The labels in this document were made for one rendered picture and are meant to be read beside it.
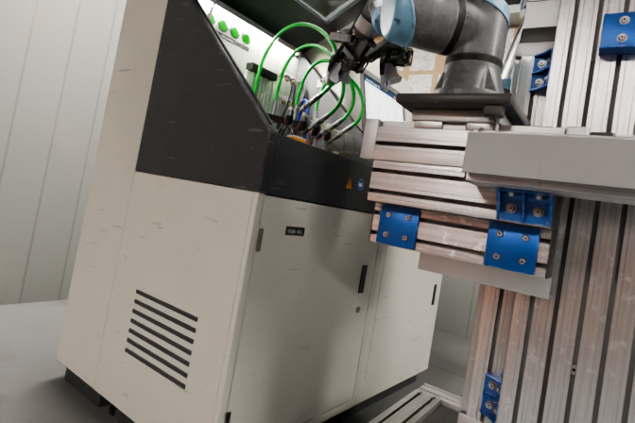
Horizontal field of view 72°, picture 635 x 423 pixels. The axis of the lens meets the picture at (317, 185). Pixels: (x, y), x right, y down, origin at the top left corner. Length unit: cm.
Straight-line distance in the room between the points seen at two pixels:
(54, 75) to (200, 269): 176
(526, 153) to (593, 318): 42
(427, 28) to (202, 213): 75
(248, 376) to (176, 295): 30
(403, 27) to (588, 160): 42
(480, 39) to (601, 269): 51
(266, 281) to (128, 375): 56
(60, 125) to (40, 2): 62
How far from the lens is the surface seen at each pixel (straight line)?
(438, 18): 95
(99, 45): 291
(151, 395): 146
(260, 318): 123
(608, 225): 104
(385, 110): 221
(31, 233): 279
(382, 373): 196
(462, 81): 94
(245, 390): 128
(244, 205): 115
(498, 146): 76
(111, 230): 166
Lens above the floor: 79
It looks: 2 degrees up
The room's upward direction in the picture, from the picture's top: 10 degrees clockwise
